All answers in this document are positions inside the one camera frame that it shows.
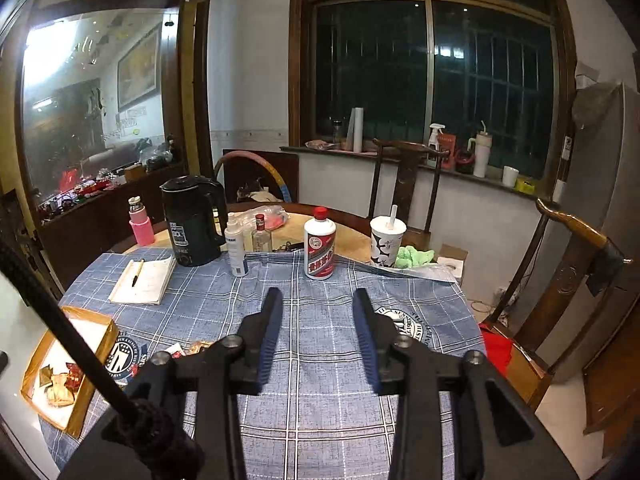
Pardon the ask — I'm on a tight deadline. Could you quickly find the gold snack packet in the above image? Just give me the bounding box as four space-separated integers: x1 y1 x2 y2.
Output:
38 365 53 388

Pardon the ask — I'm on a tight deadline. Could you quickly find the dark red pastry packet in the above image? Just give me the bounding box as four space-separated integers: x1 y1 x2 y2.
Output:
64 362 84 394

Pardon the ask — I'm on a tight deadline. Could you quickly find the yellow sandwich cracker packet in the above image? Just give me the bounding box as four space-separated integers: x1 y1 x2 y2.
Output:
46 374 75 408

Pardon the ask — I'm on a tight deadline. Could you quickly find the gold cardboard box tray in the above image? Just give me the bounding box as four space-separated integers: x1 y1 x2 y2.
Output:
20 306 119 439

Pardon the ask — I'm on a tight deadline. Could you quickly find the white notebook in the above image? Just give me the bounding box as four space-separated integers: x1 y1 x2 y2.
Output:
108 257 177 304

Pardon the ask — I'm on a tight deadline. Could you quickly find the black yellow pen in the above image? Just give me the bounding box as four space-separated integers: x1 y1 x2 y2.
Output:
131 259 145 287

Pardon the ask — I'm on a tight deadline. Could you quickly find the green cloth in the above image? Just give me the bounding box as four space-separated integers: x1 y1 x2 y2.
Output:
394 245 435 269

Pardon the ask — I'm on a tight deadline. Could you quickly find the wooden chair right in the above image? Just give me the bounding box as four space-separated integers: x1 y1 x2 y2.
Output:
480 200 634 410

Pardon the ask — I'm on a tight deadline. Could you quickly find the wooden chair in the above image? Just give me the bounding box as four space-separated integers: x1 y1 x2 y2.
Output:
480 200 634 410
368 139 451 250

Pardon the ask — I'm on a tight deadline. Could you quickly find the white spray bottle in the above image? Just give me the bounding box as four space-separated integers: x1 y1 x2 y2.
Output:
224 218 248 278

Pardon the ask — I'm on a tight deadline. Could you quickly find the small clear glass bottle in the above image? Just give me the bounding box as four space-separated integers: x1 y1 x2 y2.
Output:
252 214 272 252

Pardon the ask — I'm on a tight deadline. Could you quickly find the white paper drink cup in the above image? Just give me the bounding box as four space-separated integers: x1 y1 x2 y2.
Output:
370 205 407 268

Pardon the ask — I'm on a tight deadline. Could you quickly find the pink sleeved water bottle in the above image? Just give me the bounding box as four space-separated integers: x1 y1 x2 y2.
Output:
128 196 155 246

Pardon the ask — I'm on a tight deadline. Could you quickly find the dark wooden sideboard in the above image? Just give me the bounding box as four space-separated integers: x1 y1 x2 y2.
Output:
37 164 186 288

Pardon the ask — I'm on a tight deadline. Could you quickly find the black electric kettle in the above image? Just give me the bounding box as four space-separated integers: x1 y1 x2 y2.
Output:
160 174 228 266

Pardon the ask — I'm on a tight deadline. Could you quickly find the white red liquor bottle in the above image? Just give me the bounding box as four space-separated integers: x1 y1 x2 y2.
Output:
304 206 336 280

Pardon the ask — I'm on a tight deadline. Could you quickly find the white mug on sill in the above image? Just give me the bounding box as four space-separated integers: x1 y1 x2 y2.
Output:
501 166 520 188

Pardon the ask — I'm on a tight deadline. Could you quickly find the wooden chair back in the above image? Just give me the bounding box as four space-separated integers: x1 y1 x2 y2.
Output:
368 139 451 250

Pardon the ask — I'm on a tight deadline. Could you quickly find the grey refrigerator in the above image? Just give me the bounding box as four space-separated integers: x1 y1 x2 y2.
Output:
537 82 639 382

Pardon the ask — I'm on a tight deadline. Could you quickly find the window spray cleaner bottle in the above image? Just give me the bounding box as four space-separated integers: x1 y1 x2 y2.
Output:
426 122 448 168

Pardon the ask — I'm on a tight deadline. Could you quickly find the white tumbler with straw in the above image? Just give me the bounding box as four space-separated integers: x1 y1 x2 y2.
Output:
468 122 492 178

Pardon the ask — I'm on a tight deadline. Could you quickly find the white paper roll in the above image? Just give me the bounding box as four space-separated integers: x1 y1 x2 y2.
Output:
347 107 364 153

